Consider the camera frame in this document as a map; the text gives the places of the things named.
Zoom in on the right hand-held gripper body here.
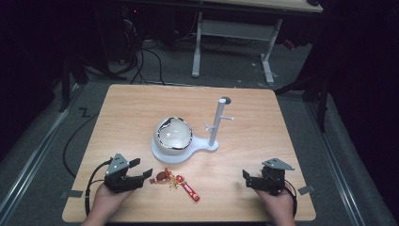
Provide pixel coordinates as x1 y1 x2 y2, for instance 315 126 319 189
249 157 296 197

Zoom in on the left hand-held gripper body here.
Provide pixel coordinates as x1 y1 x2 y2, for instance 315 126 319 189
104 153 145 194

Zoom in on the red charm keychain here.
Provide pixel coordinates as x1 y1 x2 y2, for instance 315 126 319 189
149 167 201 202

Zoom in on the person's right hand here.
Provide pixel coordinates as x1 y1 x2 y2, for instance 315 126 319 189
254 187 296 224

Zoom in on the person's left hand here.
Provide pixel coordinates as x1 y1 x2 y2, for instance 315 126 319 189
92 183 136 221

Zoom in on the grey tape piece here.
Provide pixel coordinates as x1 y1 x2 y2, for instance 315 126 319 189
60 189 84 199
297 185 316 196

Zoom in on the white egg-shaped bowl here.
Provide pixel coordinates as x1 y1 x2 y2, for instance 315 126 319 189
152 116 193 155

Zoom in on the white peg stand with base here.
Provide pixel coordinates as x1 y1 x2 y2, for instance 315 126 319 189
151 97 235 165

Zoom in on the dark metal stand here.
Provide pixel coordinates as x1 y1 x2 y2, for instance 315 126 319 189
58 55 89 113
275 62 331 134

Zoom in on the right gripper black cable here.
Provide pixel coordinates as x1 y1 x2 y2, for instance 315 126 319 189
283 179 298 218

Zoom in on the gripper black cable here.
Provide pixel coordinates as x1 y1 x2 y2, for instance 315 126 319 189
84 159 113 217
283 179 298 218

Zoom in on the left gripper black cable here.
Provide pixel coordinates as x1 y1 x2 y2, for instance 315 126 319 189
84 159 113 217

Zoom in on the black floor cable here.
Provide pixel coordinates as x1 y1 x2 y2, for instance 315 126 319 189
62 112 100 179

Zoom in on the metal floor rail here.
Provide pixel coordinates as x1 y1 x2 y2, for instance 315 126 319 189
0 107 70 218
305 101 367 226

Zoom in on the bundle of black cables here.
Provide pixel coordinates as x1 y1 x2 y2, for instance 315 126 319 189
117 8 167 87

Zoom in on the white metal-frame desk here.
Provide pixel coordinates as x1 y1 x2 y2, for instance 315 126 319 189
191 0 325 85

